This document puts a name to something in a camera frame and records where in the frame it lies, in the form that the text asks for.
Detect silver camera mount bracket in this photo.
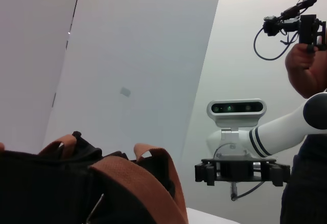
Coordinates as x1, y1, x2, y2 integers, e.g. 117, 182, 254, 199
214, 125, 256, 159

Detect person's hand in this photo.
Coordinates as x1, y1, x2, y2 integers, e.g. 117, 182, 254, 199
285, 42, 327, 73

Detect person's dark clothed torso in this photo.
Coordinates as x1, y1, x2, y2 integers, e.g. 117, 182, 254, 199
279, 131, 327, 224

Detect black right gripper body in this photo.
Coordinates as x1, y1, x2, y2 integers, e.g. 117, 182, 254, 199
201, 158, 278, 183

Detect black food bag orange straps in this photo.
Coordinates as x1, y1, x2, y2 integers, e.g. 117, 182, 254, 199
0, 130, 189, 224

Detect gray right gripper cable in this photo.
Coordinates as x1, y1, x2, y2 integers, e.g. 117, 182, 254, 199
230, 181, 264, 201

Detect black teleoperation device cable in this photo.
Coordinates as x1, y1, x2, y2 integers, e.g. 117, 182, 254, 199
253, 26, 300, 61

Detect white door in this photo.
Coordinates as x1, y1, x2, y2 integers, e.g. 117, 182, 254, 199
42, 0, 224, 158

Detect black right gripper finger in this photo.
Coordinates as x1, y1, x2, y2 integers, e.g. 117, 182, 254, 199
268, 162, 291, 187
194, 162, 218, 187

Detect person's forearm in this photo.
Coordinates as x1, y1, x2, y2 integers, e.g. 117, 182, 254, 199
287, 66, 327, 100

